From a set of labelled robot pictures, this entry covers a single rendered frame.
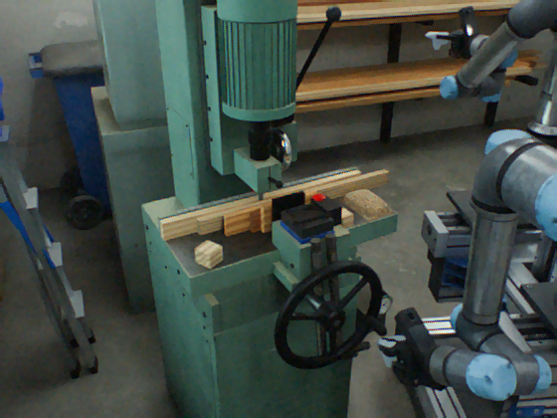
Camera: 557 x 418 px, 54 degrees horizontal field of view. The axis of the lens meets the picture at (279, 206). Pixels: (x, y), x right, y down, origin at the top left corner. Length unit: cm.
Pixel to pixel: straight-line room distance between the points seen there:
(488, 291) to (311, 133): 309
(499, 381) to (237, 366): 69
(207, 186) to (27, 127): 226
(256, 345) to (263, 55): 73
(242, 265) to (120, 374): 116
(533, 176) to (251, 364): 90
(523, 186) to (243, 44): 64
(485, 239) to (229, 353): 71
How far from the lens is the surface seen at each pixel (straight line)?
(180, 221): 137
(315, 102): 350
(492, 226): 104
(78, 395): 231
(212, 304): 132
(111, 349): 245
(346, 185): 156
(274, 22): 120
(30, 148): 373
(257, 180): 134
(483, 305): 115
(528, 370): 114
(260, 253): 130
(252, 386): 155
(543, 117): 175
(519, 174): 92
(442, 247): 172
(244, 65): 121
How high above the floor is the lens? 163
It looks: 29 degrees down
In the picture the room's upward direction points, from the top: straight up
